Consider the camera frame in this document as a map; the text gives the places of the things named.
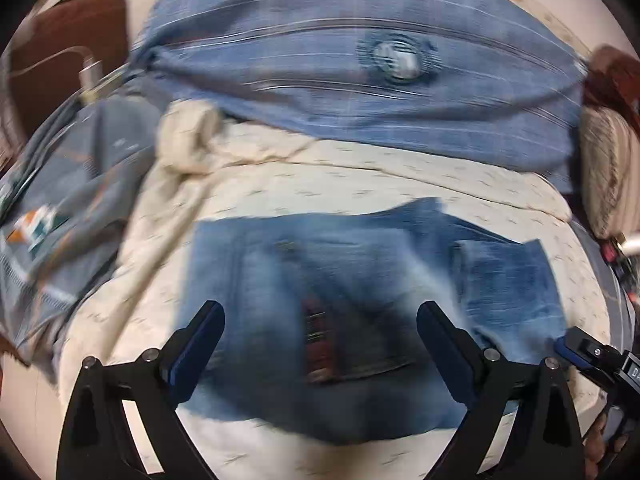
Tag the cream leaf-print blanket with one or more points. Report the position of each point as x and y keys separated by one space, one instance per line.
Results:
x=350 y=180

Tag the white power strip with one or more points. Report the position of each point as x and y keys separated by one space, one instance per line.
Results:
x=107 y=85

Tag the brown padded headboard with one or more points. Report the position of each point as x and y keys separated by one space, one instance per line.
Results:
x=60 y=30

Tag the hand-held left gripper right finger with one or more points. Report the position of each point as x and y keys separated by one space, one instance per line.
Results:
x=440 y=340

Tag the striped beige pillow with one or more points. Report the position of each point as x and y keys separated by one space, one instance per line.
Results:
x=607 y=170

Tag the white charger plug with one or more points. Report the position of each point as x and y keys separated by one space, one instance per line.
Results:
x=91 y=74

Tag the grey printed quilt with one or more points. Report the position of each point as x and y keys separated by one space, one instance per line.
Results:
x=90 y=170

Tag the brown shiny bag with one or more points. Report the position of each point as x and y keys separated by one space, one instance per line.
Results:
x=610 y=75

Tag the blue denim pants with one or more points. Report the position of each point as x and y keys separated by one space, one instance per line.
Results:
x=350 y=260

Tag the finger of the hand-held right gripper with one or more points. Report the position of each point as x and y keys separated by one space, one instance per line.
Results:
x=587 y=350

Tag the blue plaid blanket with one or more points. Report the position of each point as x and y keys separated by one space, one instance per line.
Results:
x=300 y=60

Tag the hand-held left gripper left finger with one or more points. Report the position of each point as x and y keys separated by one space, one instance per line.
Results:
x=195 y=345

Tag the pink small item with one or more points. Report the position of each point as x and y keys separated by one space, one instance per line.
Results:
x=610 y=251

